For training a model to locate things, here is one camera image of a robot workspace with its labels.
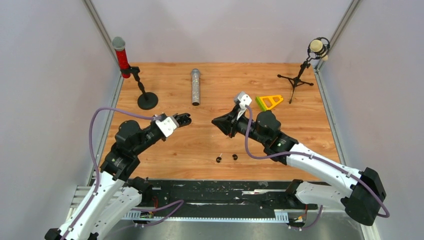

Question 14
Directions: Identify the silver glitter microphone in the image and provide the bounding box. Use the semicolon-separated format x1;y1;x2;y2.
191;68;201;106

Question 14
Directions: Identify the black earbud charging case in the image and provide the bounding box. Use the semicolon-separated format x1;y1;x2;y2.
172;113;192;128

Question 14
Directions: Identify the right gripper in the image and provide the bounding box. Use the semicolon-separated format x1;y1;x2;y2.
211;107;268;146

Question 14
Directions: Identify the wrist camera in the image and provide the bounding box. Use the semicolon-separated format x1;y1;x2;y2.
154;116;179;138
233;91;252;120

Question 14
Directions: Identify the slotted cable duct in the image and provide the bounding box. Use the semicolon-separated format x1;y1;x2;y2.
120;208;290;223

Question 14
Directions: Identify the black tripod mic stand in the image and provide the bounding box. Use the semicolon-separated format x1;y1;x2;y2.
277;36;331;104

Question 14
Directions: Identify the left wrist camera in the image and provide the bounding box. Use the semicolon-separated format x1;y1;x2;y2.
154;116;179;138

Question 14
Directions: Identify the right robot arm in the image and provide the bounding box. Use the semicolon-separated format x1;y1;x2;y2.
211;110;390;226

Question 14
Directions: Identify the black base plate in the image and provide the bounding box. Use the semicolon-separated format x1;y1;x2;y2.
138;179;319;219

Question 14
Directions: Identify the red glitter microphone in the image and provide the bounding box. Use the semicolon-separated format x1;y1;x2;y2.
111;36;131;79

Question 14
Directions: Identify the yellow triangular plastic piece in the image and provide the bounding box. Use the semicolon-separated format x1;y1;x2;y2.
255;95;284;112

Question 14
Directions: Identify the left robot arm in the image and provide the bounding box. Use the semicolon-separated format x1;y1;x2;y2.
44;113;192;240

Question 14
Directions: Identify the beige condenser microphone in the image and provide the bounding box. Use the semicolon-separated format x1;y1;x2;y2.
308;39;330;61

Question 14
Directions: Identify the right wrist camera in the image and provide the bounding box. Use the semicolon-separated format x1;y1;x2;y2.
233;91;252;120

